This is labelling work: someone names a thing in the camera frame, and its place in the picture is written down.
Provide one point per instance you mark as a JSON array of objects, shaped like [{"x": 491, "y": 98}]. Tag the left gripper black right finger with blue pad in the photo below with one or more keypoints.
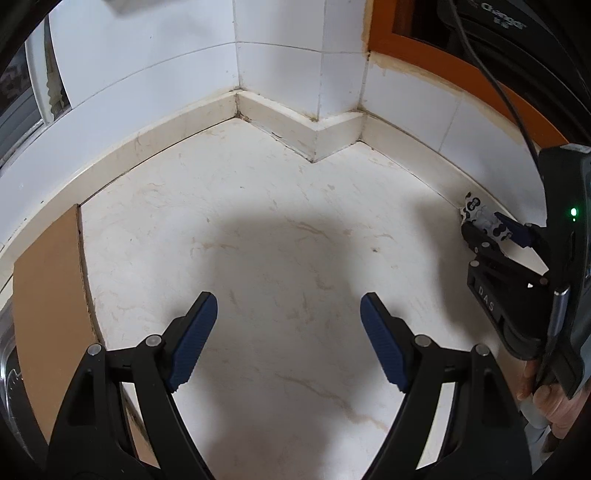
[{"x": 484, "y": 438}]

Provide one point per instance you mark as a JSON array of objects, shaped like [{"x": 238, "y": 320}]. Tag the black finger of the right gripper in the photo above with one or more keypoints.
[{"x": 482, "y": 242}]

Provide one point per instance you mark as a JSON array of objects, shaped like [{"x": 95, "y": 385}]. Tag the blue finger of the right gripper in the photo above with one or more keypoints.
[{"x": 526, "y": 235}]

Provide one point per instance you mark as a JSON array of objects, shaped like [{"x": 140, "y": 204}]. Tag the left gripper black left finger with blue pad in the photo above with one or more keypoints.
[{"x": 91, "y": 438}]

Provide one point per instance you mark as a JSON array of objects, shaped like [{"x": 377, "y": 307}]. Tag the person's right hand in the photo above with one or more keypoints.
[{"x": 552, "y": 402}]

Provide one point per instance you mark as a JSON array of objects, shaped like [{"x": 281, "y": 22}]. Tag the stainless steel sink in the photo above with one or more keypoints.
[{"x": 16, "y": 409}]

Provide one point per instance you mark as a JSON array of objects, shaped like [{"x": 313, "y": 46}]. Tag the brown cardboard sheet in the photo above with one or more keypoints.
[{"x": 54, "y": 316}]

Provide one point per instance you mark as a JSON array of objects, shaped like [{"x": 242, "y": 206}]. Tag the black appliance in window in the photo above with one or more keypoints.
[{"x": 538, "y": 51}]

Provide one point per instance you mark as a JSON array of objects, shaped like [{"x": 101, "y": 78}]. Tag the black camera box green light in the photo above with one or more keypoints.
[{"x": 565, "y": 174}]

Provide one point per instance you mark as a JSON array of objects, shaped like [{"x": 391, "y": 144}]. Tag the dark window with frame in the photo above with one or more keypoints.
[{"x": 33, "y": 95}]

